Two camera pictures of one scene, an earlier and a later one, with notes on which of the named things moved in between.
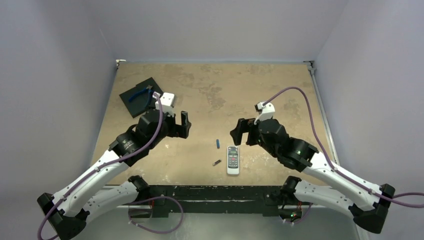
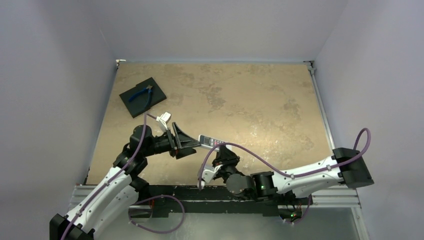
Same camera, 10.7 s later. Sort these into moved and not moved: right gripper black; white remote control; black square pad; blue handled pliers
Moved: right gripper black; white remote control
Not moved: blue handled pliers; black square pad
